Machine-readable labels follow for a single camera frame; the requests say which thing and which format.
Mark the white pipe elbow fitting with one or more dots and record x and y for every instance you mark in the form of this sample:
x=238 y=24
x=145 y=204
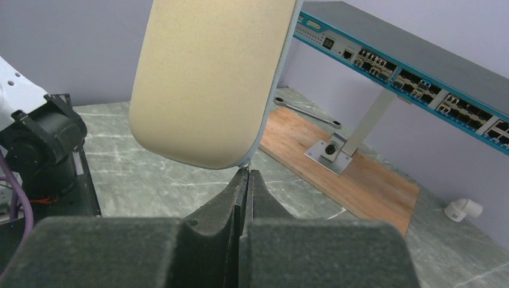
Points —
x=457 y=210

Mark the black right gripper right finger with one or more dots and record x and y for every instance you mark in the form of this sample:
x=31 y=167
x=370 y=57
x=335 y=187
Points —
x=279 y=250

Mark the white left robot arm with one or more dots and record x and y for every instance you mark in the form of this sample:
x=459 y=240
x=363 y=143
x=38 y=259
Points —
x=43 y=162

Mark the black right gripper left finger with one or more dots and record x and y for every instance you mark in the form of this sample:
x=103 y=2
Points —
x=200 y=250

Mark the grey metal stand bracket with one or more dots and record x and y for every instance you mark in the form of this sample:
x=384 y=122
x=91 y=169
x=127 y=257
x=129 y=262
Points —
x=337 y=152

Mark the grey network switch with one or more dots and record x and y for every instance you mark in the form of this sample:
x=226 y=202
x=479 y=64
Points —
x=467 y=95

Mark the wooden base board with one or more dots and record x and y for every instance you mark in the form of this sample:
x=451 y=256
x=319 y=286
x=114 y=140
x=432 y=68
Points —
x=366 y=188

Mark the beige umbrella case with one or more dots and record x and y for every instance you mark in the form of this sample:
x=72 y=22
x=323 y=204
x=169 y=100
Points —
x=206 y=78

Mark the metal wrench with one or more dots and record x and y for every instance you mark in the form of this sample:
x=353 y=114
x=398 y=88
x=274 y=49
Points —
x=279 y=101

